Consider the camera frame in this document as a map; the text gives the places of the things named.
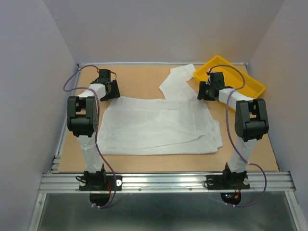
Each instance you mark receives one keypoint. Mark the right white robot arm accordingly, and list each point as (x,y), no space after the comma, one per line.
(251,123)

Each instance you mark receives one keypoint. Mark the aluminium mounting rail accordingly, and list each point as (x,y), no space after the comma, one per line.
(159,183)

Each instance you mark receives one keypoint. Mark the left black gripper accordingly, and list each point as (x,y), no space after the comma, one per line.
(115,93)

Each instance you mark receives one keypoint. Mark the yellow plastic bin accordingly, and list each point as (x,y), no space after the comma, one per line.
(233,77)

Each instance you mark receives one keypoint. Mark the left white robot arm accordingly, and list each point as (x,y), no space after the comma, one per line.
(83,112)

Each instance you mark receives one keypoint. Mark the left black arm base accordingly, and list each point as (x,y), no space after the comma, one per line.
(99,183)

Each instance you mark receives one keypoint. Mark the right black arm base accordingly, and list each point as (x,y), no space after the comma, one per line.
(219,182)

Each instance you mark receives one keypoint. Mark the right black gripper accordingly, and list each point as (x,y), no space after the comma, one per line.
(201,95)

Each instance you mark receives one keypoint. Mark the white long sleeve shirt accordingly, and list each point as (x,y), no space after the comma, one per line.
(177,124)

